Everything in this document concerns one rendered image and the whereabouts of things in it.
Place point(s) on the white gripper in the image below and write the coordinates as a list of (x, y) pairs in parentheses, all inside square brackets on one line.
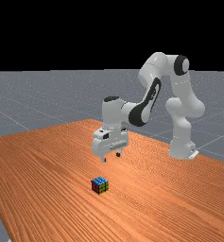
[(110, 143)]

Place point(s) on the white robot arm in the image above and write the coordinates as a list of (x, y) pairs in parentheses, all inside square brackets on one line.
[(179, 94)]

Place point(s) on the many-coloured puzzle cube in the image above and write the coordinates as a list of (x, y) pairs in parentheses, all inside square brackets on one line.
[(99, 185)]

